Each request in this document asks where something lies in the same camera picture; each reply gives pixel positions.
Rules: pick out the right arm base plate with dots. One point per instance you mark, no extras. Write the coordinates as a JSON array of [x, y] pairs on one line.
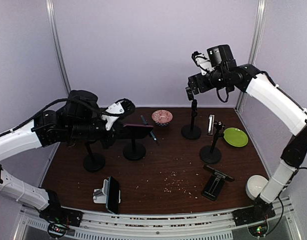
[[250, 215]]

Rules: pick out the white bowl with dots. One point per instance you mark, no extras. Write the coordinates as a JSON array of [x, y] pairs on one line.
[[255, 185]]

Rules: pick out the green plate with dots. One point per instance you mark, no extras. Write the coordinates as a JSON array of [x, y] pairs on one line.
[[235, 137]]

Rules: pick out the black left gooseneck stand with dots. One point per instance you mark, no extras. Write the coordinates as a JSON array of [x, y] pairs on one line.
[[93, 162]]

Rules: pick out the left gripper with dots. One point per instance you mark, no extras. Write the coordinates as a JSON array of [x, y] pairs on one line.
[[114, 133]]

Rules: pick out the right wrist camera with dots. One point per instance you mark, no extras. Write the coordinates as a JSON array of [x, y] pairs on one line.
[[202, 62]]

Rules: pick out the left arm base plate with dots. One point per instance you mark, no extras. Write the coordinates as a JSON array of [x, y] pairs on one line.
[[66, 217]]

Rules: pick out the red patterned bowl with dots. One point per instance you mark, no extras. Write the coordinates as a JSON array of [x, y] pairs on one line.
[[162, 117]]

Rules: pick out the black folding phone stand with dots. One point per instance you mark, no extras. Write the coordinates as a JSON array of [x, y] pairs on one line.
[[215, 183]]

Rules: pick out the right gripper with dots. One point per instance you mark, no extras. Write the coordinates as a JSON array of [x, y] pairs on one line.
[[202, 86]]

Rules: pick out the black right gooseneck stand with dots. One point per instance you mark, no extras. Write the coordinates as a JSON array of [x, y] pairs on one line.
[[210, 154]]

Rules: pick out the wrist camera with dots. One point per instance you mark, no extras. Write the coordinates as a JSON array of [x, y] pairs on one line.
[[118, 110], [202, 62]]

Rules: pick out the black stand with pink phone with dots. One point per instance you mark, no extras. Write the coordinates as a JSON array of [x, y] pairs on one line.
[[191, 131]]

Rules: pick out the blue smartphone on white stand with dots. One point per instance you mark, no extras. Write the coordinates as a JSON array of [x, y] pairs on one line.
[[113, 196]]

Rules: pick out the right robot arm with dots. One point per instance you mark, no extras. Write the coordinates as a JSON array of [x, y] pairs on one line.
[[219, 71]]

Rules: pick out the pink smartphone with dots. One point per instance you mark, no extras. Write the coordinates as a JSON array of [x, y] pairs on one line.
[[137, 131]]

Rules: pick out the black gooseneck stand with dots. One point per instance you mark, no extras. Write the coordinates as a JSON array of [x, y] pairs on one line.
[[93, 162], [210, 154]]

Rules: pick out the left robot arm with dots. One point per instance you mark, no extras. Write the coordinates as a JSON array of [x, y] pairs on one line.
[[65, 120]]

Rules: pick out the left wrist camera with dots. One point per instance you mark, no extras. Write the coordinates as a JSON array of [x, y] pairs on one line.
[[118, 110]]

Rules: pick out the white folding phone stand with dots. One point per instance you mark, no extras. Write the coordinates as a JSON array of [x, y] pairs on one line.
[[100, 194]]

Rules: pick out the aluminium frame post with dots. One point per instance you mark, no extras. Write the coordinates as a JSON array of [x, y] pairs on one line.
[[57, 45], [255, 45]]

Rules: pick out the black stand with teal phone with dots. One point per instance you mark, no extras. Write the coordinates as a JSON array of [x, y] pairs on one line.
[[134, 151]]

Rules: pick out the silver smartphone on right stand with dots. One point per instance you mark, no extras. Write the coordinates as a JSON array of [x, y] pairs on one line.
[[211, 120]]

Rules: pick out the front aluminium rail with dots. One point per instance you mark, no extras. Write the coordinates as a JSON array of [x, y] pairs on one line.
[[212, 225]]

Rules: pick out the left aluminium frame post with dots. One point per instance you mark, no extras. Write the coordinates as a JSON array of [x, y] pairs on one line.
[[57, 45]]

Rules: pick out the right aluminium frame post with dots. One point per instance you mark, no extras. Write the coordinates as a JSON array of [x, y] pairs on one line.
[[255, 45]]

